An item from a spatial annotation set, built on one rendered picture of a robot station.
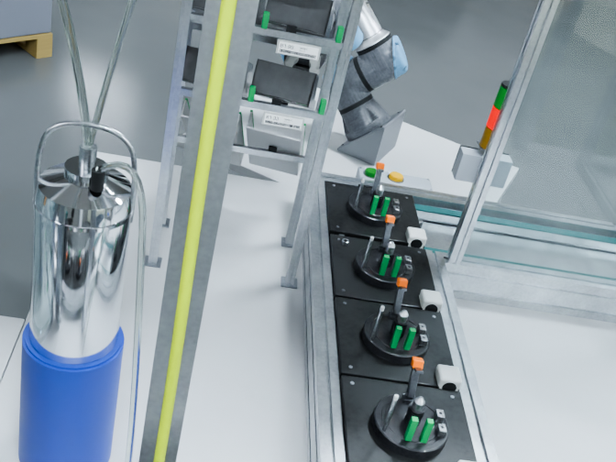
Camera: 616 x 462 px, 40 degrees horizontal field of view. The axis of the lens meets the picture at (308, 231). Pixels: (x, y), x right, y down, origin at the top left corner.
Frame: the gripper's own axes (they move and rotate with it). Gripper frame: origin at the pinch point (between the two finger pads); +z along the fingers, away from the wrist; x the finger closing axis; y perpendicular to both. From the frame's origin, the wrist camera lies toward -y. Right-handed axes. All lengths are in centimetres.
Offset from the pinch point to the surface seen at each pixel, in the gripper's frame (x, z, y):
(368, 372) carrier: -32, 69, 0
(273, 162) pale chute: 1.6, 11.5, 20.3
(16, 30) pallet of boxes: 179, -154, 192
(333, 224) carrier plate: -17.0, 24.1, 21.4
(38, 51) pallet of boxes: 171, -158, 209
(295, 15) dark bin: 0.4, 11.1, -30.3
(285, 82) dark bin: -0.1, 17.0, -16.7
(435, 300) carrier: -44, 44, 10
